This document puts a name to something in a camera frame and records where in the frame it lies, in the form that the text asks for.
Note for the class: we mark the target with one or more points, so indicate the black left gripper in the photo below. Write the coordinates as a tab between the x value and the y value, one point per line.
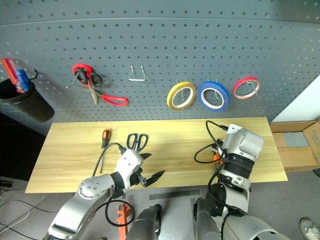
138	178

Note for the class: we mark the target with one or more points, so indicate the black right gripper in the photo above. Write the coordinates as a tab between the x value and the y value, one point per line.
218	146

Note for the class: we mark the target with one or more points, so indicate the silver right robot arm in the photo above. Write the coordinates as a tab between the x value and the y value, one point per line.
240	170

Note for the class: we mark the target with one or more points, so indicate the blue tape roll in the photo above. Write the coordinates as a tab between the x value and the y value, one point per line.
223	100

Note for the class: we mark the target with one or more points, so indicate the thin red tape roll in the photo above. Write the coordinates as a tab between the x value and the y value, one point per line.
237	86

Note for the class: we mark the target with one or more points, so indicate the yellow tape roll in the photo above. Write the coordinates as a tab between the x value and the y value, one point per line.
171	100

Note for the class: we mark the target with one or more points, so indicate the grey perforated pegboard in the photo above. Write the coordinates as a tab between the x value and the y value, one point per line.
160	37

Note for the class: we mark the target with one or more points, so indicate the black pegboard hook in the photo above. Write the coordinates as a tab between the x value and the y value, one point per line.
36	73

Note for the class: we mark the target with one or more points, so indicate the orange tool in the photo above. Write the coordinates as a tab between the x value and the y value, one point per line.
217	158

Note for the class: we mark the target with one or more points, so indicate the black and blue scissors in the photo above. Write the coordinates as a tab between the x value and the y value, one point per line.
142	140

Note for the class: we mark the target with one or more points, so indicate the orange and black screwdriver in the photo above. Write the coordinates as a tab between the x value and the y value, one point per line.
106	137

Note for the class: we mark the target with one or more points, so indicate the grey rounded robot shape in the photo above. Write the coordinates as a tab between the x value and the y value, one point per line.
203	222
147	225

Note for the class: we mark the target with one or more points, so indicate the orange clamp on floor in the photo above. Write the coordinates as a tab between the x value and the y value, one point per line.
122	220

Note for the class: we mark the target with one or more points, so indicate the grey blocks in box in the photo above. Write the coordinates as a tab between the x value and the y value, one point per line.
295	140

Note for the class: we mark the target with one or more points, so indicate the brown cardboard box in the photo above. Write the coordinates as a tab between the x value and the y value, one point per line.
297	157

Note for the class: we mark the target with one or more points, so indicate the grey patterned shoe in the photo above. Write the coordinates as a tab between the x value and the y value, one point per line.
311	228

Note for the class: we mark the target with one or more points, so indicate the black plastic cup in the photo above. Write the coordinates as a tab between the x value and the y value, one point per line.
30	102

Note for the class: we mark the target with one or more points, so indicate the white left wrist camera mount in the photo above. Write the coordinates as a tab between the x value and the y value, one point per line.
130	162

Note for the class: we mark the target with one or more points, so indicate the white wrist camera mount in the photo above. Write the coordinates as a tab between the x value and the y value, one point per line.
234	130
130	162

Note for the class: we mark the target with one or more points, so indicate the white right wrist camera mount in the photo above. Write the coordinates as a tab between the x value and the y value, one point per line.
234	130

